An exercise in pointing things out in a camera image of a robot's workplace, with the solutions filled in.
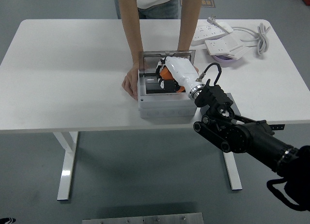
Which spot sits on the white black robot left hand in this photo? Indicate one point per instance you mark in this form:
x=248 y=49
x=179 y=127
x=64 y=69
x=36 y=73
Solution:
x=7 y=220

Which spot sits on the person's right hand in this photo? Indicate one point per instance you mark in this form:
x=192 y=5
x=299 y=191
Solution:
x=130 y=83

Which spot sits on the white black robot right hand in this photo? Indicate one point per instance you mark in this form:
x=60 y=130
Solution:
x=184 y=71

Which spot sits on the person's left hand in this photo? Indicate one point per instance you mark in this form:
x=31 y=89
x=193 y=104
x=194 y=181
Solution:
x=196 y=69

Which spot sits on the orange cylindrical battery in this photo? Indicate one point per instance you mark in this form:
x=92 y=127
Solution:
x=165 y=73

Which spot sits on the transparent hinged box lid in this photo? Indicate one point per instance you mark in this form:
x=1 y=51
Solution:
x=150 y=58

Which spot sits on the grey plastic electrical box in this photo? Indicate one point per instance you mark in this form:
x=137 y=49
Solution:
x=167 y=108

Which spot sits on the grey block battery holder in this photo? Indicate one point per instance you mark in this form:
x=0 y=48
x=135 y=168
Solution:
x=237 y=110

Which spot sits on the person's right forearm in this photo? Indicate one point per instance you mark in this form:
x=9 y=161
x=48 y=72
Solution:
x=132 y=28

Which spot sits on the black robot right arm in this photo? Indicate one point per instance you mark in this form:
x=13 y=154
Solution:
x=237 y=134

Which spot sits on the person's left forearm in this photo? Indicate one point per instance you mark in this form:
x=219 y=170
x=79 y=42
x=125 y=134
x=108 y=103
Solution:
x=189 y=25

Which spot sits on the purple round bowl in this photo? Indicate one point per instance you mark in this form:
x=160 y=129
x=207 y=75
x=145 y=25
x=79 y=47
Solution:
x=225 y=60

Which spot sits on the long white power strip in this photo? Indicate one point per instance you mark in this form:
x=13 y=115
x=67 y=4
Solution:
x=210 y=33

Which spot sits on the brown floor sign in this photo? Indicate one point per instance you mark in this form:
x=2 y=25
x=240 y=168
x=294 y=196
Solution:
x=209 y=1

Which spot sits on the person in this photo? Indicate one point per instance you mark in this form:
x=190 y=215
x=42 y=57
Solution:
x=158 y=4

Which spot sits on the white table leg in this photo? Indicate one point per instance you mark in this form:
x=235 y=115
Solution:
x=233 y=173
x=66 y=166

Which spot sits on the black table control panel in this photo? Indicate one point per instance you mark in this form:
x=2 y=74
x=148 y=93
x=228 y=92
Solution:
x=278 y=127

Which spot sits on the grey metal plate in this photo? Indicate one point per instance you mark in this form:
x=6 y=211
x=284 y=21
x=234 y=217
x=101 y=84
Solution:
x=143 y=219

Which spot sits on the large white wall socket panel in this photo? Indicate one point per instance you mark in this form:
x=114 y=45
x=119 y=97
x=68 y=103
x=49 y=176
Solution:
x=220 y=46

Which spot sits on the small white switch panel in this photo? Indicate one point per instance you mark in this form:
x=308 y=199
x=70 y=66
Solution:
x=239 y=53

